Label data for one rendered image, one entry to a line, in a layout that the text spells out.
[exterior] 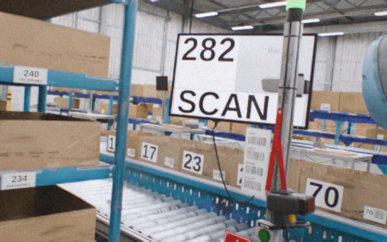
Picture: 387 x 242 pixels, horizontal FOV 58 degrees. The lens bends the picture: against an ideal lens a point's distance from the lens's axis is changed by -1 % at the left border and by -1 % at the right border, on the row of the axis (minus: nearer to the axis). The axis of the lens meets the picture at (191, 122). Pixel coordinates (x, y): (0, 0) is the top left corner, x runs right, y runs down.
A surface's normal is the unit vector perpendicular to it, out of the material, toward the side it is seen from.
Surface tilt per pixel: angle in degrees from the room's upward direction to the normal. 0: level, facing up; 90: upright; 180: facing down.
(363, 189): 90
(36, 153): 91
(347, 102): 90
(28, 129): 90
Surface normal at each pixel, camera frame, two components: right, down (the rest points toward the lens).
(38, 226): 0.68, 0.10
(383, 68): -0.79, -0.22
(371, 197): -0.68, -0.01
